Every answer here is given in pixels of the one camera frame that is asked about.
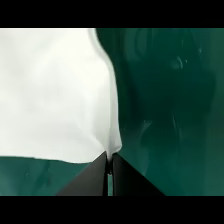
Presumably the white shirt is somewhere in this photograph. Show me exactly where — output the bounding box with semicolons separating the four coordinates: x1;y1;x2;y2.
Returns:
0;27;122;164

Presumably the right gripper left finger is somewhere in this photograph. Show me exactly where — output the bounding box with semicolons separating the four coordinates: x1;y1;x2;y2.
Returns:
55;150;109;197

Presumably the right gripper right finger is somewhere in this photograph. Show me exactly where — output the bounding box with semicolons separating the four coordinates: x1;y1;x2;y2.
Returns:
111;152;166;197

